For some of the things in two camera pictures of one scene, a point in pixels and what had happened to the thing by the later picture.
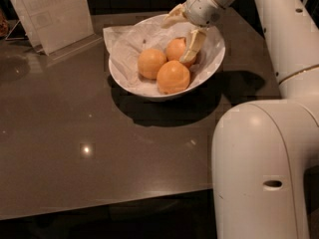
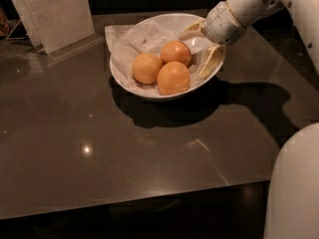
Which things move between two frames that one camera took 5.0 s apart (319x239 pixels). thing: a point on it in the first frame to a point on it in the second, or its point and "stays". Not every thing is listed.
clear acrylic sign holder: [56, 17] stays
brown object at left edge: [4, 24] stays
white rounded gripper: [200, 6] to [221, 24]
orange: [172, 77] stays
